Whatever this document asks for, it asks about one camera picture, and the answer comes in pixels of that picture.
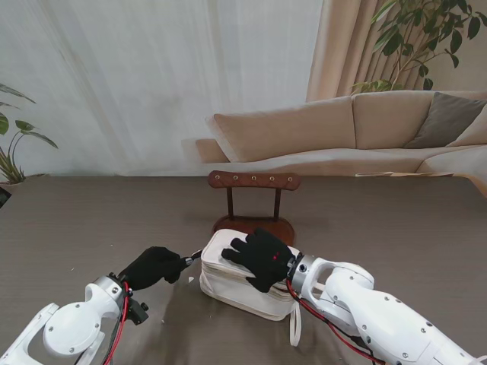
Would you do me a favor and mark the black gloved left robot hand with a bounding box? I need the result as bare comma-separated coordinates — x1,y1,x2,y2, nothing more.
116,246,191,293

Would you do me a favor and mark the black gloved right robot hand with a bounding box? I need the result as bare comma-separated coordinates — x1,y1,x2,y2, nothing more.
221,227,296,294

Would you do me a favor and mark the white leather handbag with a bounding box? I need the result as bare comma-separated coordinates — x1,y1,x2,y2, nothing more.
192,229,305,347

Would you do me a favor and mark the brown wooden jewelry stand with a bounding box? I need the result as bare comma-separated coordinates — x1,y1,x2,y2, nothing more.
208,170,301,248

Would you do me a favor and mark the beige plant pot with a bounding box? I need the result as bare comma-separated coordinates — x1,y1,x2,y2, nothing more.
0,180,26,195

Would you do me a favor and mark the broad-leaf green houseplant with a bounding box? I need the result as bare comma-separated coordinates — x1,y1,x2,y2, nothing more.
0,82,59,183

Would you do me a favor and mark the white sheer curtain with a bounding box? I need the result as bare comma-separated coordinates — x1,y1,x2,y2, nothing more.
0,0,324,178

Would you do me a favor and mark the grey sofa cushion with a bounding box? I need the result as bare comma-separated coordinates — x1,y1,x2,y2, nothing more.
405,91,487,150

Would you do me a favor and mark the beige drape curtain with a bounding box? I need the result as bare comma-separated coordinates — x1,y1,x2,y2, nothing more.
306,0,487,103

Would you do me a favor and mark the beige sofa cushion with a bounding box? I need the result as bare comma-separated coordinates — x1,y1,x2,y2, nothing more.
447,113,487,148

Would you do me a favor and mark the tall dark green leafy plant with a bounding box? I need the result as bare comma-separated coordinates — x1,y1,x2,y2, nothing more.
349,0,487,96

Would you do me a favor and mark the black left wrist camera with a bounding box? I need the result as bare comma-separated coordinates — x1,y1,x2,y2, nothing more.
127,298,150,325

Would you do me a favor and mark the red left arm cable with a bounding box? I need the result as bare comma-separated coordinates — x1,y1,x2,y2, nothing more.
102,280,133,365

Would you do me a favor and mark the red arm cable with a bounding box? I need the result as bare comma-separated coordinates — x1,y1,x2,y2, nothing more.
287,280,385,365
102,280,133,365

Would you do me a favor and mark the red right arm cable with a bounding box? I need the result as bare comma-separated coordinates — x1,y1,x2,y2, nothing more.
287,280,385,365

